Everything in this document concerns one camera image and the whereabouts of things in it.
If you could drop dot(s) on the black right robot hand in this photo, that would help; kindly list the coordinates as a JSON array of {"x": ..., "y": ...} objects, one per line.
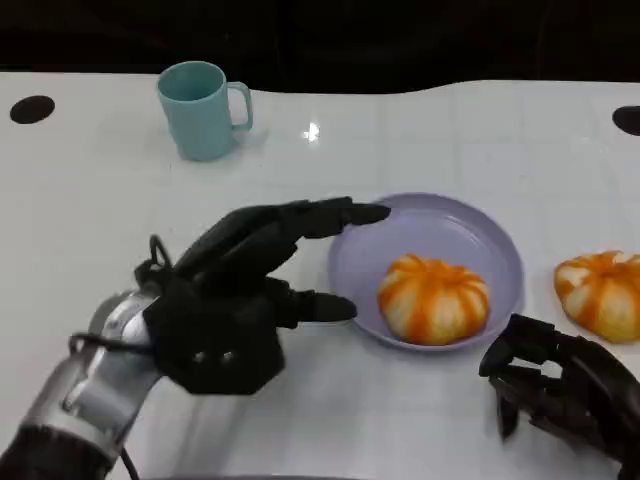
[{"x": 575, "y": 385}]

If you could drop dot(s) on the lilac plate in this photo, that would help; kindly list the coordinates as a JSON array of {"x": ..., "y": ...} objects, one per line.
[{"x": 450, "y": 230}]

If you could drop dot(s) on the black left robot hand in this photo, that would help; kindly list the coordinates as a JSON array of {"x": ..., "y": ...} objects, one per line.
[{"x": 235, "y": 250}]

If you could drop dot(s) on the pale green mug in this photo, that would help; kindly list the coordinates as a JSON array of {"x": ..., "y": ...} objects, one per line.
[{"x": 197, "y": 122}]

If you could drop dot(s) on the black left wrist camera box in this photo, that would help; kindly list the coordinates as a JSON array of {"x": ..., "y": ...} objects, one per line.
[{"x": 220, "y": 350}]

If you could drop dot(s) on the orange white toy bread roll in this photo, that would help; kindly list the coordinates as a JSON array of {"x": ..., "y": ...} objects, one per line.
[
  {"x": 600, "y": 295},
  {"x": 432, "y": 300}
]

